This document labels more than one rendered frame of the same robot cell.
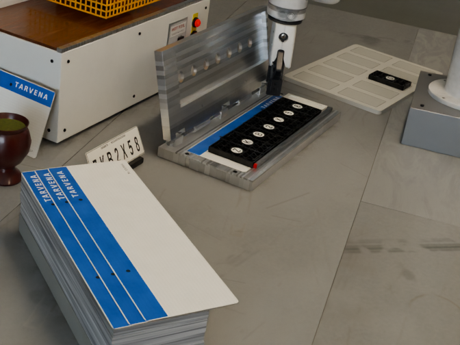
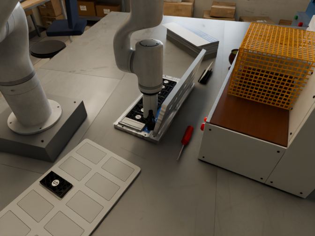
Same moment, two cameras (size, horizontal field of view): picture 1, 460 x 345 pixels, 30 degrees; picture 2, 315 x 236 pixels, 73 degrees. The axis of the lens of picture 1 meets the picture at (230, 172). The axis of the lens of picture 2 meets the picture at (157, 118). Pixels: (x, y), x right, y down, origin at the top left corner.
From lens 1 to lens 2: 2.43 m
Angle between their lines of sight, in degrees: 110
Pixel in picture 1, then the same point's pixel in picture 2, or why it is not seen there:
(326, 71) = (104, 188)
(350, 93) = (97, 155)
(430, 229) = (101, 72)
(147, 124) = (206, 102)
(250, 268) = not seen: hidden behind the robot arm
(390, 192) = (108, 84)
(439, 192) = (87, 88)
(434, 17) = not seen: outside the picture
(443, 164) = not seen: hidden behind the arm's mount
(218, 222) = (168, 65)
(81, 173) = (205, 41)
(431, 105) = (68, 103)
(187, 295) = (171, 24)
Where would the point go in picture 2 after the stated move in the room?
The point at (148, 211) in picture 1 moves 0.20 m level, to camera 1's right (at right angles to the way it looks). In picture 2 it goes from (184, 35) to (152, 35)
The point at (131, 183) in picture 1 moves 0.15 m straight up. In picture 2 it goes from (191, 40) to (195, 14)
